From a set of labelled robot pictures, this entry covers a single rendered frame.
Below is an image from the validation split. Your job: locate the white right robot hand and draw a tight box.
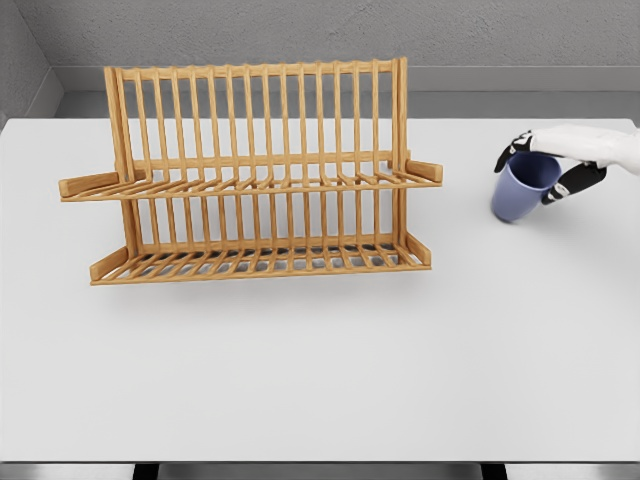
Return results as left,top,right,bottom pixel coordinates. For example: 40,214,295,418
494,125,621,207

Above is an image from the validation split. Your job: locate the wooden two-tier dish rack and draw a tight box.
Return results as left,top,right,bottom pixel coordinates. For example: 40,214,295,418
58,56,444,287

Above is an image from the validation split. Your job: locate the blue cup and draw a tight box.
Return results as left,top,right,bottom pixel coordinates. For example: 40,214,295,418
490,151,564,224

